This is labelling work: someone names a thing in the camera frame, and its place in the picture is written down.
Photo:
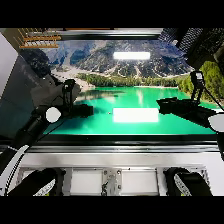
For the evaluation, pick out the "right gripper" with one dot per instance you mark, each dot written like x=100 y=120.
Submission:
x=173 y=106

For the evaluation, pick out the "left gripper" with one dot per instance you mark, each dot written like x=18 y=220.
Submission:
x=81 y=110

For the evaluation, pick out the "black garment with white stripes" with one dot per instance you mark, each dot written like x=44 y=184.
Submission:
x=46 y=93

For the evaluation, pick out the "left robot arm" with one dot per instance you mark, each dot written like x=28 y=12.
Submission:
x=30 y=128

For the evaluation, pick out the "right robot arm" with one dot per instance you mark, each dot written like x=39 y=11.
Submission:
x=200 y=116

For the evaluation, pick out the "brown clothes hanger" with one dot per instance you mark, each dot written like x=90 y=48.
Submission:
x=38 y=46
x=43 y=38

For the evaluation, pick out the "silver frame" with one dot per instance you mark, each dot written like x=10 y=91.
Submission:
x=140 y=156

